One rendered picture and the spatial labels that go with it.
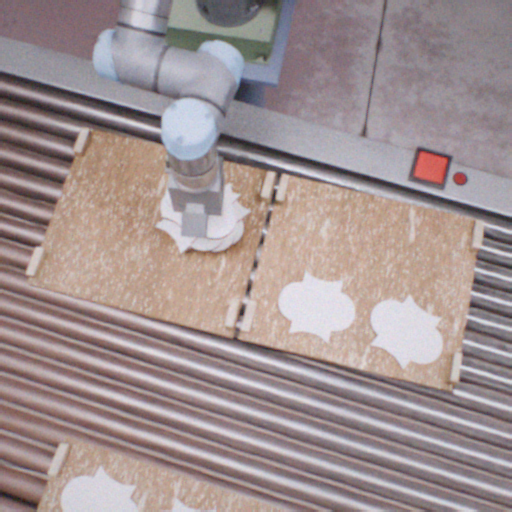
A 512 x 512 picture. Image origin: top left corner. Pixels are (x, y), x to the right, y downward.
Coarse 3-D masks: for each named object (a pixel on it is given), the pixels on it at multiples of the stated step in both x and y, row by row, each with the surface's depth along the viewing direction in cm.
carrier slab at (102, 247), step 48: (96, 144) 148; (144, 144) 148; (96, 192) 144; (144, 192) 144; (240, 192) 144; (48, 240) 141; (96, 240) 141; (144, 240) 141; (240, 240) 141; (48, 288) 138; (96, 288) 138; (144, 288) 138; (192, 288) 138; (240, 288) 138
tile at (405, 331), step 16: (384, 304) 136; (400, 304) 136; (384, 320) 135; (400, 320) 135; (416, 320) 135; (432, 320) 135; (384, 336) 134; (400, 336) 134; (416, 336) 134; (432, 336) 134; (400, 352) 133; (416, 352) 133; (432, 352) 133
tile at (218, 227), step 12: (228, 192) 130; (168, 204) 129; (228, 204) 129; (168, 216) 128; (180, 216) 128; (216, 216) 128; (228, 216) 128; (216, 228) 127; (228, 228) 127; (192, 240) 127
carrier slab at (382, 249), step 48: (288, 192) 144; (336, 192) 145; (288, 240) 141; (336, 240) 141; (384, 240) 141; (432, 240) 141; (384, 288) 138; (432, 288) 138; (240, 336) 135; (288, 336) 135; (336, 336) 135; (432, 384) 132
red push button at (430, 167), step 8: (424, 152) 148; (424, 160) 148; (432, 160) 148; (440, 160) 148; (416, 168) 147; (424, 168) 147; (432, 168) 147; (440, 168) 147; (416, 176) 147; (424, 176) 147; (432, 176) 147; (440, 176) 147
